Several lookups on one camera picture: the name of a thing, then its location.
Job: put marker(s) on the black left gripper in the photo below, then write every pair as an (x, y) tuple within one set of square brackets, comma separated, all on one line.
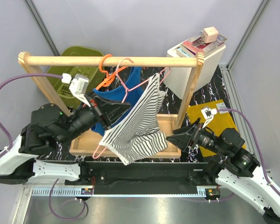
[(107, 111)]

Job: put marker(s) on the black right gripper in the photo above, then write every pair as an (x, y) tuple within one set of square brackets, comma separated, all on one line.
[(181, 136)]

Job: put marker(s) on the pink wire hanger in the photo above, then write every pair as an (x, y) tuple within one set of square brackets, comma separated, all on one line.
[(136, 135)]

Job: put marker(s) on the striped white tank top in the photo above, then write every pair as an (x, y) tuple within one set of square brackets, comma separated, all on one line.
[(138, 135)]

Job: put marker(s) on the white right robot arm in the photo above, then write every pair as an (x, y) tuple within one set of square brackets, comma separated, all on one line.
[(241, 172)]

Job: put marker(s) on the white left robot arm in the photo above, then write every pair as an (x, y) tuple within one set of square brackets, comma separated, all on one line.
[(48, 127)]

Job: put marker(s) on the blue tank top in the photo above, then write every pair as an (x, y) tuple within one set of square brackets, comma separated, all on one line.
[(119, 93)]

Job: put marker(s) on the orange plastic hanger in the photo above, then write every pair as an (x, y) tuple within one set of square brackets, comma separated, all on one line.
[(109, 78)]

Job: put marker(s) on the green plastic basket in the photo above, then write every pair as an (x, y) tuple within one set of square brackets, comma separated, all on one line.
[(92, 73)]

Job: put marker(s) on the yellow padded envelope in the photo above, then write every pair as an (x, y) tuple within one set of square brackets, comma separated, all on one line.
[(221, 121)]

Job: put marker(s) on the stack of books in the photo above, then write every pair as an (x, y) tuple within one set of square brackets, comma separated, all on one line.
[(196, 44)]

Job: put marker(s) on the beige cube power socket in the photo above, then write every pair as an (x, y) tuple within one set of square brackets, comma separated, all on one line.
[(209, 34)]

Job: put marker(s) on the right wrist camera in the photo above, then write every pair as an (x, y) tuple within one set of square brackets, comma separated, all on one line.
[(208, 115)]

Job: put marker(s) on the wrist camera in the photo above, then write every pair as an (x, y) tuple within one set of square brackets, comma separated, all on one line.
[(208, 115), (78, 87)]

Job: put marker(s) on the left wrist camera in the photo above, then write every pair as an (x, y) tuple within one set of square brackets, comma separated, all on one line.
[(78, 87)]

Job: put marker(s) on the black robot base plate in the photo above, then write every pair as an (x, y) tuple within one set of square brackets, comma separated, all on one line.
[(142, 178)]

